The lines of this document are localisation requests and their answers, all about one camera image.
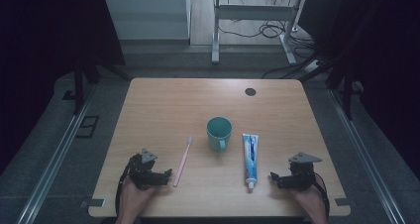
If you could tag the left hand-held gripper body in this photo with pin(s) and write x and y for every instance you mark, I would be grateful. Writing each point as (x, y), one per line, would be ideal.
(142, 174)

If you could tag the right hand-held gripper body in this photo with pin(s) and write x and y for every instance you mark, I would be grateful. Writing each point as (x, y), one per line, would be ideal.
(303, 176)

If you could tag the white and blue toothpaste tube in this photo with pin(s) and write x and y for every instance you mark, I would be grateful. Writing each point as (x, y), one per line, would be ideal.
(250, 161)

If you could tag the person's right hand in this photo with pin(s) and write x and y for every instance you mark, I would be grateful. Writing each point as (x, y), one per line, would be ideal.
(313, 201)

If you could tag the person's left hand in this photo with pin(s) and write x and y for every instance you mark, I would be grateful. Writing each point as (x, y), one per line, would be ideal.
(132, 199)

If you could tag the pink toothbrush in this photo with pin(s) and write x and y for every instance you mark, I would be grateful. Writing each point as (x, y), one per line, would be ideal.
(182, 164)

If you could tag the teal cup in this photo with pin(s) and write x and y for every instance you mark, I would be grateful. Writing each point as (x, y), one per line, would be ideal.
(219, 134)

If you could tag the dark round table grommet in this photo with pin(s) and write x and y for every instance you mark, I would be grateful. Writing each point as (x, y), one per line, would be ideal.
(250, 91)

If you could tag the black metal stand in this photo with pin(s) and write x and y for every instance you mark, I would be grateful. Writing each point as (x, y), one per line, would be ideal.
(346, 91)
(78, 85)

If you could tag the white power strip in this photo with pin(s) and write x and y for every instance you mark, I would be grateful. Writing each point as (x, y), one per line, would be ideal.
(312, 65)

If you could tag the dark curtain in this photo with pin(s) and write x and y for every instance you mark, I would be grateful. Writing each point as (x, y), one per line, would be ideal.
(389, 68)
(39, 52)

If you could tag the white partition panel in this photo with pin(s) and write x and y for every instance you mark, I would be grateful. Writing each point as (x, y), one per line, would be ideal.
(145, 16)

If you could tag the metal floor rail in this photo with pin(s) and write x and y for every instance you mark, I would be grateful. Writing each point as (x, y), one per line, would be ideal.
(52, 171)
(366, 158)

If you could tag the white desk frame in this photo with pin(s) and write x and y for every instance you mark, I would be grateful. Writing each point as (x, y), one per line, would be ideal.
(254, 12)

